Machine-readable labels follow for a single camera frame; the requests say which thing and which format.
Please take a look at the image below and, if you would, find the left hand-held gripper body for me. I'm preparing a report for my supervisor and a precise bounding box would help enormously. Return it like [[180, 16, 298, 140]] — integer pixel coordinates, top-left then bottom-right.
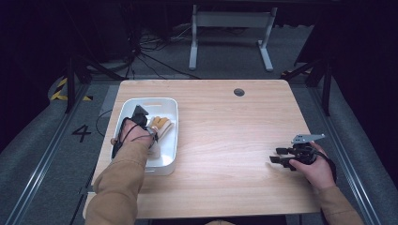
[[130, 104, 150, 129]]

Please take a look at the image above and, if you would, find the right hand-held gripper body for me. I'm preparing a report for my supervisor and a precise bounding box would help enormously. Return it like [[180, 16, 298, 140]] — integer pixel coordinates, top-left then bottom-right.
[[289, 133, 327, 166]]

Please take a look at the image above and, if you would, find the beige glove with orange fingers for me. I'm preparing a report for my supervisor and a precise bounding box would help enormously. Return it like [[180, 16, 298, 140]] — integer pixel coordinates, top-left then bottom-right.
[[149, 115, 175, 140]]

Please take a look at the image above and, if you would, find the white plastic bin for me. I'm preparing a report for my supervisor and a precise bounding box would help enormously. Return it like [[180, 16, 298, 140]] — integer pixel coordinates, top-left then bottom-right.
[[110, 97, 179, 176]]

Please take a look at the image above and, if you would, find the person's left hand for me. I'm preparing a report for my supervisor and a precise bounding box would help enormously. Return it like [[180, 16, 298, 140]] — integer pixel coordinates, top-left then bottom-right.
[[110, 116, 159, 149]]

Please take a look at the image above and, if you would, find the person's right hand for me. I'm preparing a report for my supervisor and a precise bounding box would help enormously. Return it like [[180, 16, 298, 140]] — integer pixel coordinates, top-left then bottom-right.
[[288, 142, 337, 191]]

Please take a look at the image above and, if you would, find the black metal stand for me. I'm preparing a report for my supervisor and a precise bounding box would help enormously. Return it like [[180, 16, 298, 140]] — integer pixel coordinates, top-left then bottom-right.
[[281, 57, 333, 117], [64, 54, 126, 114]]

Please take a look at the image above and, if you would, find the yellow black hazard tape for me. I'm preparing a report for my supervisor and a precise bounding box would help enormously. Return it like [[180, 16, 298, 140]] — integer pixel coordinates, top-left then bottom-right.
[[50, 77, 94, 102]]

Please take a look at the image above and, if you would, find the person's tan garment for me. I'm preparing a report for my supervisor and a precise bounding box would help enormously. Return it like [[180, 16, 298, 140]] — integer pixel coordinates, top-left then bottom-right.
[[205, 218, 237, 225]]

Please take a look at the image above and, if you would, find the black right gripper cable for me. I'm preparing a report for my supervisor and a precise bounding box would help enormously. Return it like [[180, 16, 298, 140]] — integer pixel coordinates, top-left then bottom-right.
[[314, 150, 338, 185]]

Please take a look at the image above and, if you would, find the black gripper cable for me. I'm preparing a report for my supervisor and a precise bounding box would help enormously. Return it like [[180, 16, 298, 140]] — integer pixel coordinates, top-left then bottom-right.
[[111, 117, 159, 159], [314, 150, 338, 185]]

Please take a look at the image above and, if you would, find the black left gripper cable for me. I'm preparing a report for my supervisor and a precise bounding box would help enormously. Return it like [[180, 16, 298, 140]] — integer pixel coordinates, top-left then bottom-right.
[[111, 117, 159, 159]]

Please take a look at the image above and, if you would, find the thin black cable loop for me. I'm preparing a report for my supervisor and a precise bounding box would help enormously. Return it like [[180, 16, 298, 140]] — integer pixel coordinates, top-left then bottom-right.
[[95, 109, 114, 139]]

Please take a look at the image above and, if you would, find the bundle of black floor cables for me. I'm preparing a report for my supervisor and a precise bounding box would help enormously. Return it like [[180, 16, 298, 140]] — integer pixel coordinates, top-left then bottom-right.
[[125, 24, 201, 81]]

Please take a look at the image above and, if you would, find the aluminium floor rail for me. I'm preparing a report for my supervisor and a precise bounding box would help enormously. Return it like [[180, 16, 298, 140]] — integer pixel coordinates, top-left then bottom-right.
[[308, 85, 382, 225], [4, 83, 91, 225]]

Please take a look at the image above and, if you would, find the white metal desk frame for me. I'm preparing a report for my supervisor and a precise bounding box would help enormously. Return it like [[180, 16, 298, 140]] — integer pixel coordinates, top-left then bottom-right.
[[188, 4, 279, 72]]

